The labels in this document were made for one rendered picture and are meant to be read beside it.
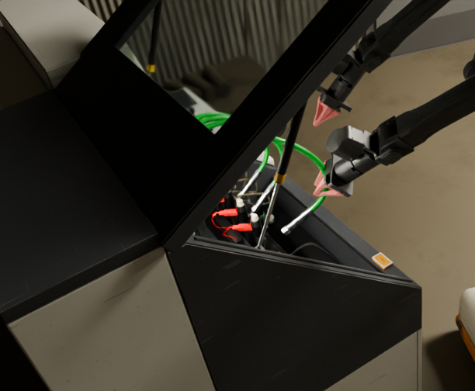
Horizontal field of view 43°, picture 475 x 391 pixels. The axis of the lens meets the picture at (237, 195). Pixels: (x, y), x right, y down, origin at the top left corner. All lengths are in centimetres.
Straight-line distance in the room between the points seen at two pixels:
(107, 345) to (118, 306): 9
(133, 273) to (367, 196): 241
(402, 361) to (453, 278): 120
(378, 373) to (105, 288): 91
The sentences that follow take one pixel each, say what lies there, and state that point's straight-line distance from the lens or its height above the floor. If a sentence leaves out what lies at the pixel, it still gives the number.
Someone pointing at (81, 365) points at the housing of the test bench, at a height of 130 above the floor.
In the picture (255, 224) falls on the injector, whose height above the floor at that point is 109.
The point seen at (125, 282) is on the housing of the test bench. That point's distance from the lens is 106.
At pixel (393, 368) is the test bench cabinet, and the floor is 70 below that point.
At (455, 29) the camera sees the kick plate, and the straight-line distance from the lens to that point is 472.
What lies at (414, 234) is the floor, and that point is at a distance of 311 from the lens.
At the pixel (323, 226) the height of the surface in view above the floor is 92.
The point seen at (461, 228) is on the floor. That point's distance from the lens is 316.
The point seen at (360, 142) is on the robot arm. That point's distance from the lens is 132.
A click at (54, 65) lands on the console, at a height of 155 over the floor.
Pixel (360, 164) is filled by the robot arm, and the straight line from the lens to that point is 137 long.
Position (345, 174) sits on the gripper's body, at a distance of 140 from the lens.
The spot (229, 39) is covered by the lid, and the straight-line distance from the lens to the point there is 123.
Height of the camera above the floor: 215
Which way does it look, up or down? 38 degrees down
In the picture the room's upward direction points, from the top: 14 degrees counter-clockwise
